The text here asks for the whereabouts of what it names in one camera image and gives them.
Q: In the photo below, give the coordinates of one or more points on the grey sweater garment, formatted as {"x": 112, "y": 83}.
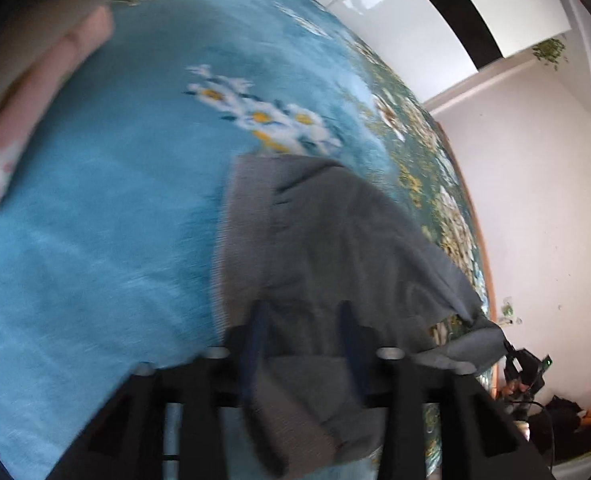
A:
{"x": 306, "y": 234}

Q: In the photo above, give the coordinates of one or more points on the teal floral bed blanket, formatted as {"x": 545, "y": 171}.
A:
{"x": 108, "y": 227}

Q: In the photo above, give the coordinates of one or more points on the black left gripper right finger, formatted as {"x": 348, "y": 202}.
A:
{"x": 479, "y": 440}

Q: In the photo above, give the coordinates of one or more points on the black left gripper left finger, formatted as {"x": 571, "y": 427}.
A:
{"x": 171, "y": 414}

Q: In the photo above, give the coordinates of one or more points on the green potted plant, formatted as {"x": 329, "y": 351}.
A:
{"x": 550, "y": 52}

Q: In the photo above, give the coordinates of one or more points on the white wardrobe with black band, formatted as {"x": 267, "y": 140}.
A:
{"x": 435, "y": 44}

